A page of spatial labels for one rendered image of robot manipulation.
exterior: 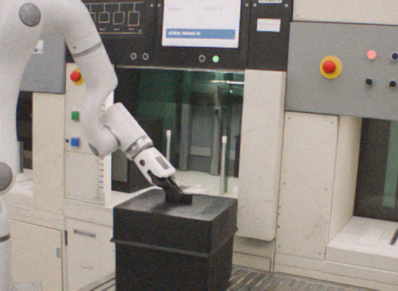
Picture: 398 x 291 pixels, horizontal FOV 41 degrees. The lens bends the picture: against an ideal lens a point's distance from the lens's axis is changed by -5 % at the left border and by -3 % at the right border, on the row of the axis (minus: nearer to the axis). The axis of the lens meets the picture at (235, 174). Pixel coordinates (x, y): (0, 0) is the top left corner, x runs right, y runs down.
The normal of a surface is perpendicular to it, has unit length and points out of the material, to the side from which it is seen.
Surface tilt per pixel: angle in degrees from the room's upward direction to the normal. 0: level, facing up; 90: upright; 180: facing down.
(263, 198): 90
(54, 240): 90
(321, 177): 90
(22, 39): 127
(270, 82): 90
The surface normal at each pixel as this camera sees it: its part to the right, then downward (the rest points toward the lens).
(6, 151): 0.77, -0.30
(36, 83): -0.40, 0.15
